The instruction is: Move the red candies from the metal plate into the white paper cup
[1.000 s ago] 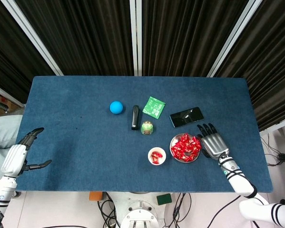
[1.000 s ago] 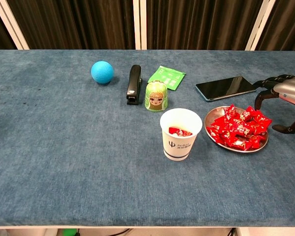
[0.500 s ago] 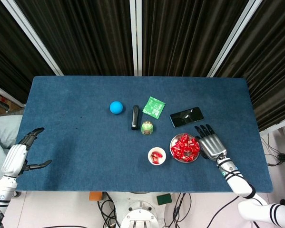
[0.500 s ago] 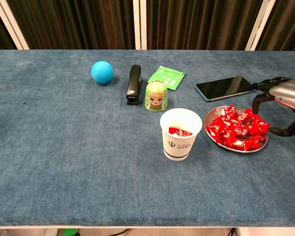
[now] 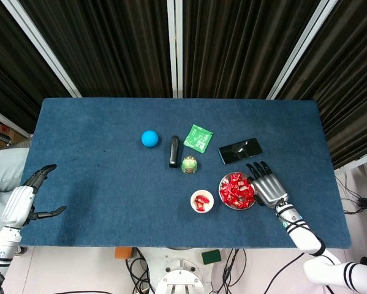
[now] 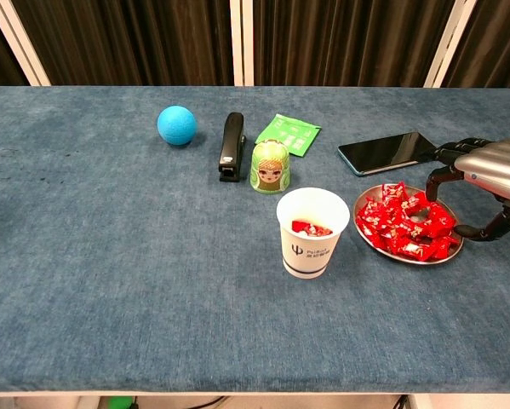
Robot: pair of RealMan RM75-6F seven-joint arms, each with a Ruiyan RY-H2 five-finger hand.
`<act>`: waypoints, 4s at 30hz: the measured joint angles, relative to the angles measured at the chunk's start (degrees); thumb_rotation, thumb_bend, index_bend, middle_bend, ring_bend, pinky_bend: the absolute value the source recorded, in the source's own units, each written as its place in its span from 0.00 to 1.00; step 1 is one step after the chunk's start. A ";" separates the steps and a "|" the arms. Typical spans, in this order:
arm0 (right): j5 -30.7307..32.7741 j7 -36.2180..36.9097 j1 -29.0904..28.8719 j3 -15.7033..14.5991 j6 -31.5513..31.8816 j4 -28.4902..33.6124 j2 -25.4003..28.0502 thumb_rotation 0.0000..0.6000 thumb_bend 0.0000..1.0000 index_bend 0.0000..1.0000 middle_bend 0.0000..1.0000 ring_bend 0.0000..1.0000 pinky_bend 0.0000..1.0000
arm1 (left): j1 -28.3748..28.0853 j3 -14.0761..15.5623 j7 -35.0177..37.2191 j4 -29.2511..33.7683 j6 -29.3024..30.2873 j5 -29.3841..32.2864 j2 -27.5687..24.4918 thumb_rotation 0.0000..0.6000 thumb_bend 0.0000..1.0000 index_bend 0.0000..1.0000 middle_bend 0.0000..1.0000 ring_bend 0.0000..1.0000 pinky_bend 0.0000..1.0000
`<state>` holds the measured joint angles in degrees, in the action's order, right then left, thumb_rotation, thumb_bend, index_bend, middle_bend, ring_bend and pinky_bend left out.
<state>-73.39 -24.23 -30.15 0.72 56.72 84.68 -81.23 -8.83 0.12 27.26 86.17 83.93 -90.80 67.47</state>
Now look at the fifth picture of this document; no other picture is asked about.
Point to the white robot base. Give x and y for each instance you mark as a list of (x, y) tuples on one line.
[(180, 275)]

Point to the red candy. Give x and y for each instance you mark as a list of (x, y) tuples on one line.
[(202, 199), (199, 207)]

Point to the blue table cloth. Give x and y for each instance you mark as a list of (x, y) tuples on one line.
[(109, 183)]

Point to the black pleated curtain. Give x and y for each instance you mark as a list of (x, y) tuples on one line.
[(232, 46), (109, 46), (11, 61), (348, 76)]

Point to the black stapler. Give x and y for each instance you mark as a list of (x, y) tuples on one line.
[(174, 150)]

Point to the orange box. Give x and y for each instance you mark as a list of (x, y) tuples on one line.
[(123, 253)]

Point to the dark green box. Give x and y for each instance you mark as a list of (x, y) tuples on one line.
[(211, 257)]

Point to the metal bowl with red candies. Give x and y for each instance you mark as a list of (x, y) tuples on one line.
[(227, 177)]

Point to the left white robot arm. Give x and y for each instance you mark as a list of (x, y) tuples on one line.
[(4, 245)]

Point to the black smartphone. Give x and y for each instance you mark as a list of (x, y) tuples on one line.
[(239, 150)]

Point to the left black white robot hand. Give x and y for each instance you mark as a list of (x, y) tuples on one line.
[(16, 205)]

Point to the green nesting doll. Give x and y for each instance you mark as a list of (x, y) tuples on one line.
[(189, 166)]

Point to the black power adapter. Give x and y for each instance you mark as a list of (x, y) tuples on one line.
[(364, 202)]

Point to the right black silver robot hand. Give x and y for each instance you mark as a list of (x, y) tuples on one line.
[(269, 190)]

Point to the white frame post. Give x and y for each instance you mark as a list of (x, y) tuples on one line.
[(302, 46), (171, 46), (40, 46)]

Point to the blue ball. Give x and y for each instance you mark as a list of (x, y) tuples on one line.
[(149, 138)]

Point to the heap of red candies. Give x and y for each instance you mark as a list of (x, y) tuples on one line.
[(235, 191)]

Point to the white frame rail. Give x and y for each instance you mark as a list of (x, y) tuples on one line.
[(8, 121)]

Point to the white paper cup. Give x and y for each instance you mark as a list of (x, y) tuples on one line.
[(211, 203)]

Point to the grey jeans leg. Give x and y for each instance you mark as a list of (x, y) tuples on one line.
[(2, 171)]

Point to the green sachet packet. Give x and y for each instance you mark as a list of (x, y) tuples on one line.
[(198, 138)]

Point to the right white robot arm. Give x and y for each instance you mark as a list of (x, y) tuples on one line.
[(302, 235)]

